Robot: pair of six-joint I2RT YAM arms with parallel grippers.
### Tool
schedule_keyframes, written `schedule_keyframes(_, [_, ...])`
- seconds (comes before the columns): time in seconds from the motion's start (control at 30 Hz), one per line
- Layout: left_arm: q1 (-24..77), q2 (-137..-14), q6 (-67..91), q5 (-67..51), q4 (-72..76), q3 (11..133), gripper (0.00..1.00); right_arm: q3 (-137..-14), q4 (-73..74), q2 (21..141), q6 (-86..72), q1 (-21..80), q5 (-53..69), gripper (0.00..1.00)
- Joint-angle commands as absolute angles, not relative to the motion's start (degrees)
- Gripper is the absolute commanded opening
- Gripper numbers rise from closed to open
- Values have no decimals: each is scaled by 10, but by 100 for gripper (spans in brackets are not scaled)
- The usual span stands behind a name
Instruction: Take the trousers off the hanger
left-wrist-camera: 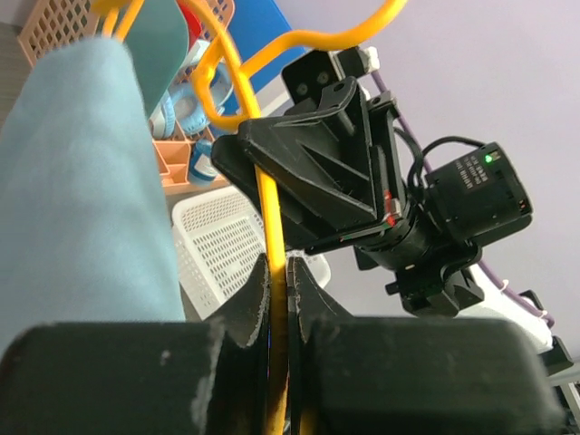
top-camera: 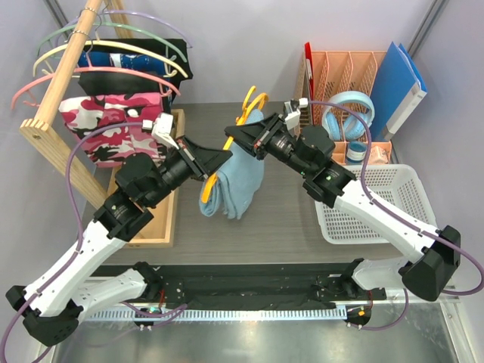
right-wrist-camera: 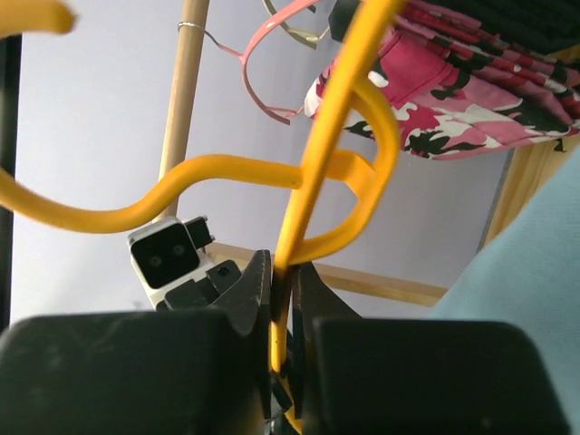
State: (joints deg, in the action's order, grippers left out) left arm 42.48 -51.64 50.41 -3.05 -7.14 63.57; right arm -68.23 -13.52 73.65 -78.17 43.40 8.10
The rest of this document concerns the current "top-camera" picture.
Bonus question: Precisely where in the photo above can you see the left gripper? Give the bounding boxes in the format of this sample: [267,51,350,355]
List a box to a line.
[144,135,232,207]

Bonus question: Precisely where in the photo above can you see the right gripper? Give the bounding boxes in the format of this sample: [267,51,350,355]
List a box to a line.
[225,113,312,178]

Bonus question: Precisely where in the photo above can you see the orange plastic hanger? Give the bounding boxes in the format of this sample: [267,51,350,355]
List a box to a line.
[199,85,269,207]

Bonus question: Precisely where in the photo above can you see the light blue trousers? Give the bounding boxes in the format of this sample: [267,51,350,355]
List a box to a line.
[199,109,265,222]

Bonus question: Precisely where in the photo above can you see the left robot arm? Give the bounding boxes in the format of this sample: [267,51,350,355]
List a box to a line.
[6,136,232,347]

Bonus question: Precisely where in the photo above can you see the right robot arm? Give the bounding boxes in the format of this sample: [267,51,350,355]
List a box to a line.
[225,115,460,302]

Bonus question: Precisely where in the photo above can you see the pink camouflage trousers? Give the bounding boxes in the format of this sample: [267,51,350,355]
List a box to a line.
[59,92,170,168]

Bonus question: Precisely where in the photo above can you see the black trousers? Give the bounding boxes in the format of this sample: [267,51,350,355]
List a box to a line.
[84,39,193,79]

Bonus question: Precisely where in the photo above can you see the blue patterned trousers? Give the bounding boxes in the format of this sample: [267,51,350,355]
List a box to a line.
[78,51,178,78]

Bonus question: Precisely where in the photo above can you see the dark grey trousers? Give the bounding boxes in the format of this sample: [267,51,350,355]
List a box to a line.
[79,72,169,110]

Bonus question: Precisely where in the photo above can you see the cream plastic hanger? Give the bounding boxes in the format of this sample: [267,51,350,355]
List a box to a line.
[32,40,188,79]

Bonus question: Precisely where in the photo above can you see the pink plastic hanger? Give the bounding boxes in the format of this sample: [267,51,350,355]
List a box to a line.
[11,67,182,109]

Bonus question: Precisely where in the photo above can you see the purple plastic hanger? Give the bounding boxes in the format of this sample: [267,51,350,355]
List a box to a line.
[60,9,194,49]

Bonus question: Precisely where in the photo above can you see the green plastic hanger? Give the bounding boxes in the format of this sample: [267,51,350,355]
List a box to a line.
[37,21,188,63]

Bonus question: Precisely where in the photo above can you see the wooden clothes rack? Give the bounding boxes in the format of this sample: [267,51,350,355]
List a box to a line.
[20,0,178,249]

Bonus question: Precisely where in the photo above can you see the red folder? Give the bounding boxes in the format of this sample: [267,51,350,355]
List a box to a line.
[304,42,314,101]

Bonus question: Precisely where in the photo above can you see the light blue headphones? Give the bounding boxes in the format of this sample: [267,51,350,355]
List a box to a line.
[321,91,375,141]

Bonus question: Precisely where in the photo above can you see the blue white small jar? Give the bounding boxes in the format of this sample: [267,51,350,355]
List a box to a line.
[346,141,368,164]

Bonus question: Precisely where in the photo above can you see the blue folder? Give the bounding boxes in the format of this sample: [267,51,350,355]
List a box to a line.
[370,42,427,141]

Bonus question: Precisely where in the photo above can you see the white plastic basket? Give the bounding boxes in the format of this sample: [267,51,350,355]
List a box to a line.
[315,164,437,245]

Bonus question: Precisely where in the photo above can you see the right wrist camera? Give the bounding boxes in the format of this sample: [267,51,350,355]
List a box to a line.
[283,98,309,130]

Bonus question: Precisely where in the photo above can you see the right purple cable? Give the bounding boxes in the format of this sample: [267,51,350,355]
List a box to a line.
[308,98,484,334]

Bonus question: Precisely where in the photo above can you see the purple cable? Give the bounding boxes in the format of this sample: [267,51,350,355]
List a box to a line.
[0,120,190,358]
[308,98,484,334]

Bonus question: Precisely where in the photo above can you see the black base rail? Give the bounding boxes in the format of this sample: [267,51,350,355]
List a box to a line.
[157,262,386,311]

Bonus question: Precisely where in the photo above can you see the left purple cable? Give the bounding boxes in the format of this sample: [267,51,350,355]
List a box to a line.
[0,120,190,358]

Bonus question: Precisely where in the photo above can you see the white slotted cable duct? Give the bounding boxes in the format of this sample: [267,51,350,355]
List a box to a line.
[86,306,347,323]

